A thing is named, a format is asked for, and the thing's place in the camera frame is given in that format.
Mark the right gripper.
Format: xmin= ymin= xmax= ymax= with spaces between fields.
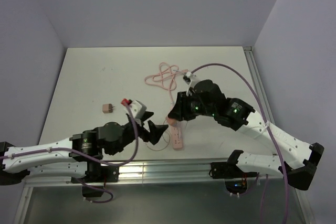
xmin=168 ymin=90 xmax=216 ymax=121

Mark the thin pink charger cable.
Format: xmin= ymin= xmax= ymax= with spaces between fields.
xmin=145 ymin=119 xmax=171 ymax=152

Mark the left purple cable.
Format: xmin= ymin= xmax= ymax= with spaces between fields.
xmin=0 ymin=103 xmax=140 ymax=204

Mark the pink power strip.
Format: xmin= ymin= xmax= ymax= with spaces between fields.
xmin=170 ymin=122 xmax=183 ymax=151

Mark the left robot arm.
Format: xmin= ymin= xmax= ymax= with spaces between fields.
xmin=1 ymin=112 xmax=168 ymax=185

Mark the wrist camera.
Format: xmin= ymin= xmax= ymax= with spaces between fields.
xmin=183 ymin=71 xmax=201 ymax=96
xmin=121 ymin=99 xmax=147 ymax=119

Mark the front aluminium rail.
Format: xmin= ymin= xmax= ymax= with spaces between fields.
xmin=25 ymin=157 xmax=276 ymax=188

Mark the orange pink charger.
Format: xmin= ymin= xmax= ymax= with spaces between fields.
xmin=166 ymin=118 xmax=178 ymax=127

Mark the right side aluminium rail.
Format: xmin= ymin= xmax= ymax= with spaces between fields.
xmin=243 ymin=47 xmax=270 ymax=119

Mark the aluminium rail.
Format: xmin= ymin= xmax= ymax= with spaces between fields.
xmin=243 ymin=47 xmax=270 ymax=119
xmin=25 ymin=157 xmax=276 ymax=188

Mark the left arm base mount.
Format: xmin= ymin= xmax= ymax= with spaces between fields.
xmin=70 ymin=162 xmax=119 ymax=203

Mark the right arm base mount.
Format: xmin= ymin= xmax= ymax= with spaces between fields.
xmin=208 ymin=162 xmax=258 ymax=194

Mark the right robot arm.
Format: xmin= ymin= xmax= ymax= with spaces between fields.
xmin=168 ymin=77 xmax=324 ymax=191

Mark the pink power strip cord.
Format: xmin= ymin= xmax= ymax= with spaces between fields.
xmin=144 ymin=62 xmax=190 ymax=104

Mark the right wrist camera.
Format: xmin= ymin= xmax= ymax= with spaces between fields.
xmin=183 ymin=71 xmax=201 ymax=96

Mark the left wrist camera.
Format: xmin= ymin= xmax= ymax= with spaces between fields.
xmin=121 ymin=99 xmax=147 ymax=119

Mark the brown pink plug adapter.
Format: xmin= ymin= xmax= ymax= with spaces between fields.
xmin=102 ymin=103 xmax=114 ymax=114

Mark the purple cable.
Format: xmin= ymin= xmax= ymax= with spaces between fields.
xmin=0 ymin=103 xmax=140 ymax=204
xmin=191 ymin=62 xmax=292 ymax=224

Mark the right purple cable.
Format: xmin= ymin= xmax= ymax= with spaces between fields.
xmin=191 ymin=62 xmax=292 ymax=224

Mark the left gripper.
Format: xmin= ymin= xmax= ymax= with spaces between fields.
xmin=109 ymin=111 xmax=168 ymax=155

